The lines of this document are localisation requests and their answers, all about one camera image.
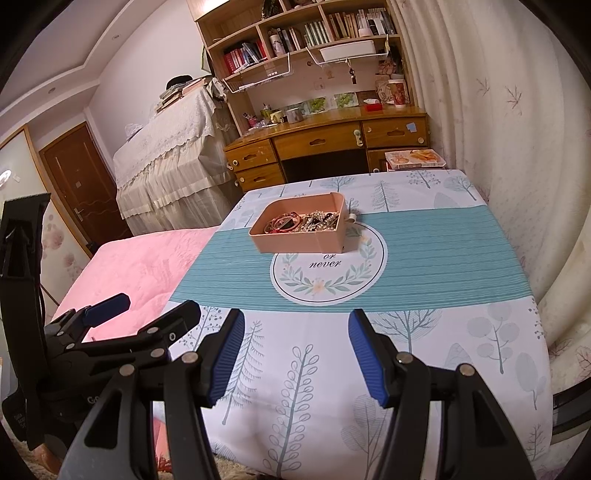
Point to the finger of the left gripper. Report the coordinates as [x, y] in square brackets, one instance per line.
[77, 323]
[159, 333]

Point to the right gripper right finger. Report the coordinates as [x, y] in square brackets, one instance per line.
[477, 440]

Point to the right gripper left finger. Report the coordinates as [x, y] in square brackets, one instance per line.
[115, 441]

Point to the pink jewelry box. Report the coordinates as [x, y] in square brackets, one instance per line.
[304, 224]

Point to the pink blanket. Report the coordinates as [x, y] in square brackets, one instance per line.
[147, 268]

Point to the brown wooden door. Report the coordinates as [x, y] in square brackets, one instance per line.
[85, 187]

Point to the lace covered piano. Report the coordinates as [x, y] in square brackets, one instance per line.
[172, 174]

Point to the tree print tablecloth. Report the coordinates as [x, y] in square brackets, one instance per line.
[431, 267]

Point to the wooden desk with drawers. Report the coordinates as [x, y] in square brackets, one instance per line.
[335, 143]

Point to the orange picture book box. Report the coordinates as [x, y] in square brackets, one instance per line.
[414, 159]

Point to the wooden bookshelf hutch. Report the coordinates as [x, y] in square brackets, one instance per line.
[266, 54]

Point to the red small tray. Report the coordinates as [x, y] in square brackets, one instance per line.
[373, 107]

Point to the cream patterned curtain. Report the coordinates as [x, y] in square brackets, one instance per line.
[509, 107]

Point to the white box on rack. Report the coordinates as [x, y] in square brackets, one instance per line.
[348, 50]

